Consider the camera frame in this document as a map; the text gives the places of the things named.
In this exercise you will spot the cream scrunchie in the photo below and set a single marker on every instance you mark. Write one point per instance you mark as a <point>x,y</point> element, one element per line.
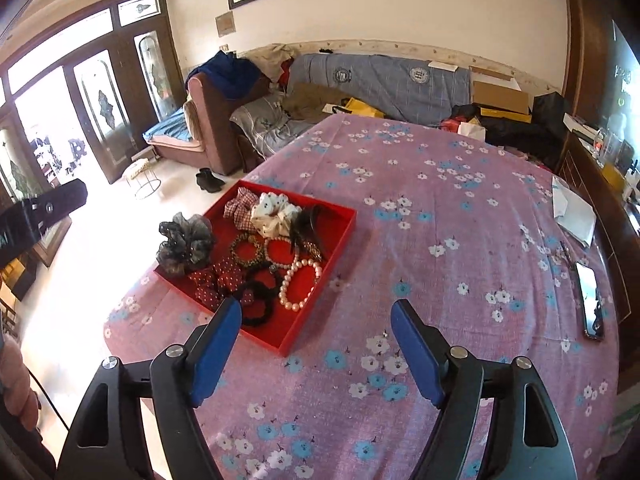
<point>270,227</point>

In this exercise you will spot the blue plaid sofa cover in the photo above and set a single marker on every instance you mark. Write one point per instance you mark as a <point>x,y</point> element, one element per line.
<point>380,85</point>

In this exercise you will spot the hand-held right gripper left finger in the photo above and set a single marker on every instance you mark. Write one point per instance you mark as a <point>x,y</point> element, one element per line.
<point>215,355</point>

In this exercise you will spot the red polka dot bow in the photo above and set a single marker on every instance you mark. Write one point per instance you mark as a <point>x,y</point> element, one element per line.
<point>215,280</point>

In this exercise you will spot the black boots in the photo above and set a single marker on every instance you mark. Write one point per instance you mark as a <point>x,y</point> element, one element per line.
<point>209,180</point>

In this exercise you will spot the cardboard box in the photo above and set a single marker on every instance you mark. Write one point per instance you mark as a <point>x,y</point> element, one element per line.
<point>500,96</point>

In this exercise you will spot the red plaid scrunchie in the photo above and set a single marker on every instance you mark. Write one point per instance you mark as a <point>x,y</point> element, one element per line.
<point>240,207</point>

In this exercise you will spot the purple floral tablecloth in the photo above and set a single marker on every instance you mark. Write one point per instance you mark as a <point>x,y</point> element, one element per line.
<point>450,210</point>

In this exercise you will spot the olive garment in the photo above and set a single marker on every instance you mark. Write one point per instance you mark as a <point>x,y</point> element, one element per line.
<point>310,100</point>

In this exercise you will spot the grey bedding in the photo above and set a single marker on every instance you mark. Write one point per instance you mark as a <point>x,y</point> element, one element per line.
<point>267,122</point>

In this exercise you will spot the wooden glass door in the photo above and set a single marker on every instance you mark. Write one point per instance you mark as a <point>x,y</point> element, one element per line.
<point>125,110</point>

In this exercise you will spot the black mesh scrunchie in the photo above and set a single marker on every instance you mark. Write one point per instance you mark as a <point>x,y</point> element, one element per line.
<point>185,242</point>

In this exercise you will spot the black feather hair clip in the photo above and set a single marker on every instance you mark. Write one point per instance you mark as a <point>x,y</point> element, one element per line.
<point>306,225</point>

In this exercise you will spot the white bag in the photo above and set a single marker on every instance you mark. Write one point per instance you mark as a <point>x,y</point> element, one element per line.
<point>472,131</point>

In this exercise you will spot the leaning framed picture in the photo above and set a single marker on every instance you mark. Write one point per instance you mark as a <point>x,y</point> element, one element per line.
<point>57,240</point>

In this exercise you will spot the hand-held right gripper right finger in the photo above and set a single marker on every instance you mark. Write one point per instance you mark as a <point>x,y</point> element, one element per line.
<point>417,355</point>

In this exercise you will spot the wooden sideboard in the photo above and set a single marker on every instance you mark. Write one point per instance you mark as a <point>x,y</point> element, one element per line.
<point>612,255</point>

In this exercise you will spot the red tray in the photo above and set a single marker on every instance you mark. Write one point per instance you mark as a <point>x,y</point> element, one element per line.
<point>327,245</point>

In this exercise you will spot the white dotted scrunchie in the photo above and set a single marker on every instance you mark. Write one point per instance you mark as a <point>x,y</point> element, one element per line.
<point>270,204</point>

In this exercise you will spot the white paper sheets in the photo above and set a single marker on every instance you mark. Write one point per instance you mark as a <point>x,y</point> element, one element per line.
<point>575,212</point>

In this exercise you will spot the brown sofa chair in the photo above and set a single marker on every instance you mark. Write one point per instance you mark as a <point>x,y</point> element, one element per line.
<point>212,130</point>

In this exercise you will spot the black bag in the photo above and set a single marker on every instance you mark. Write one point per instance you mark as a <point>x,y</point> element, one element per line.
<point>540,130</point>

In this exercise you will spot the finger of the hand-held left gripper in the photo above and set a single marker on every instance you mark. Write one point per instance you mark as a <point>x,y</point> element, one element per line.
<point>62,202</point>

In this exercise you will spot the black smartphone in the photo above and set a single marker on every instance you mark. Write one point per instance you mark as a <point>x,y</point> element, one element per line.
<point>590,305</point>

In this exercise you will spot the wall plaque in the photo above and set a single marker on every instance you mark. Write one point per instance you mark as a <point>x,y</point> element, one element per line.
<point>225,24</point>

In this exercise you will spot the dark glass pane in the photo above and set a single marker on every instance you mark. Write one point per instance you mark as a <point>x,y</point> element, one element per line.
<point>627,70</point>

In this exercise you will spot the beige garment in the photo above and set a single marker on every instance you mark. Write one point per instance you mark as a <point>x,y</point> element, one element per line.
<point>272,59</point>

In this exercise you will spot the dark blue clothing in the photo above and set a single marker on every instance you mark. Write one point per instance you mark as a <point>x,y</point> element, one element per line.
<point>230,77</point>

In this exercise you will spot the yellow bag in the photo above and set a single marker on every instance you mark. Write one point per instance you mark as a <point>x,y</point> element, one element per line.
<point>362,107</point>

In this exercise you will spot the yellow flat box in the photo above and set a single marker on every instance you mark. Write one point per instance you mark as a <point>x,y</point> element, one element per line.
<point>502,115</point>

